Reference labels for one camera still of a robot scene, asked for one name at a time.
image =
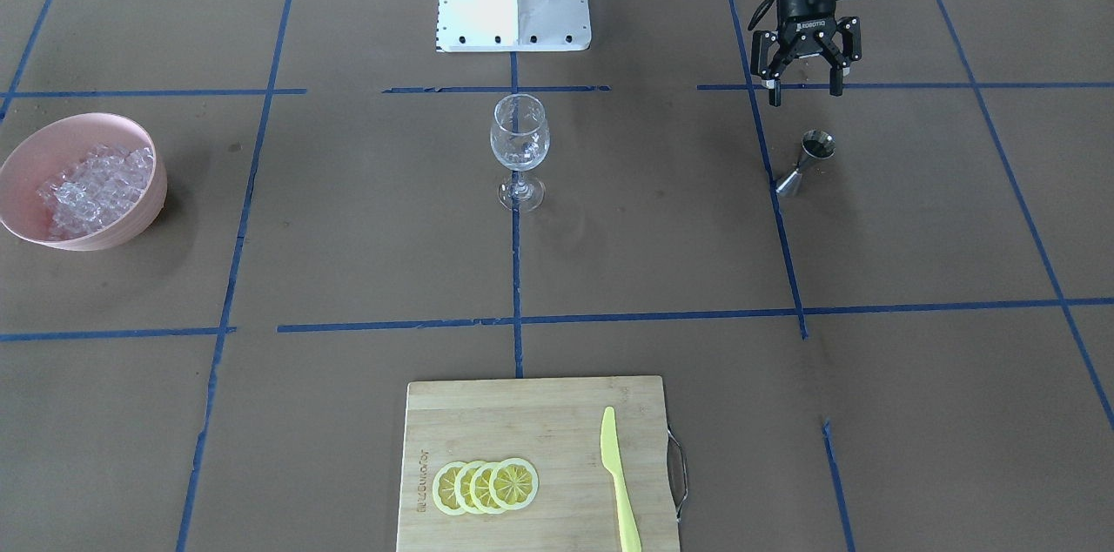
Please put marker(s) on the bamboo cutting board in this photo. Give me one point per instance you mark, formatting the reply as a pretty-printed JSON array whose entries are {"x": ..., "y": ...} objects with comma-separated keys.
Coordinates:
[{"x": 555, "y": 424}]

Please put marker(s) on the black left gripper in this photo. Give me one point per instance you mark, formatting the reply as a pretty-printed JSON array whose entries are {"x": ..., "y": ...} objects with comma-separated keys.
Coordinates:
[{"x": 801, "y": 19}]

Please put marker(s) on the yellow plastic knife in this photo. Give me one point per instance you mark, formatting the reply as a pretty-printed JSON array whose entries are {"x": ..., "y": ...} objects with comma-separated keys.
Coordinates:
[{"x": 628, "y": 535}]

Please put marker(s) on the clear wine glass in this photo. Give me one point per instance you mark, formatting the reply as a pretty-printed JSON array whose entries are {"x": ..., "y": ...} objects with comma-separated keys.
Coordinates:
[{"x": 520, "y": 138}]

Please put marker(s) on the clear ice cubes pile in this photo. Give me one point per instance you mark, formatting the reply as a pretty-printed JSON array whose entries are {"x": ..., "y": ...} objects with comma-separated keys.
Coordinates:
[{"x": 96, "y": 191}]

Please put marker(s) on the pink bowl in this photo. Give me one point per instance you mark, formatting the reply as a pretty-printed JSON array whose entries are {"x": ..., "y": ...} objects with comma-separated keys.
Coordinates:
[{"x": 56, "y": 147}]

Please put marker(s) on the lemon slice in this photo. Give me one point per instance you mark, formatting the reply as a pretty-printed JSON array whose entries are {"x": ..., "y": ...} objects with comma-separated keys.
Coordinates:
[
  {"x": 444, "y": 489},
  {"x": 513, "y": 484},
  {"x": 479, "y": 491},
  {"x": 462, "y": 487}
]

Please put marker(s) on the steel double jigger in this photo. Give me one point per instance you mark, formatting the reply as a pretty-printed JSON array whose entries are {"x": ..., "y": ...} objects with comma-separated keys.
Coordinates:
[{"x": 815, "y": 147}]

